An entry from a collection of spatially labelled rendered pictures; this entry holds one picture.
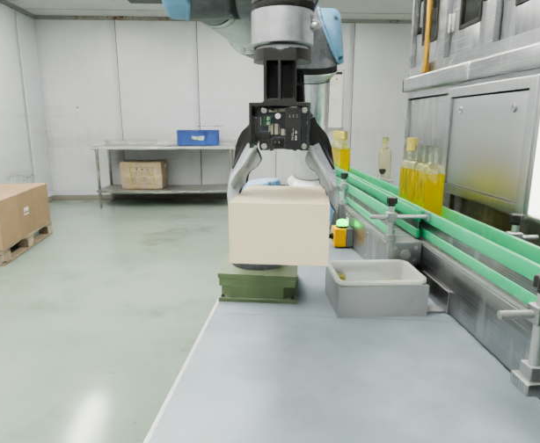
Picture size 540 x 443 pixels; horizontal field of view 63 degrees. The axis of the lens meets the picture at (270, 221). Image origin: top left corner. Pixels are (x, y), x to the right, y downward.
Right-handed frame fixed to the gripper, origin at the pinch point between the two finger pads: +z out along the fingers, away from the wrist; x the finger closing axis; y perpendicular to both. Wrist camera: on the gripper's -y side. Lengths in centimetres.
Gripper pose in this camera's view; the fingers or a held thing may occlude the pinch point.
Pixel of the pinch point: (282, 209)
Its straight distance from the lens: 60.5
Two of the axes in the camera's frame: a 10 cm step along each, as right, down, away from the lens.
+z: 0.0, 9.8, 2.2
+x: 10.0, 0.2, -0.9
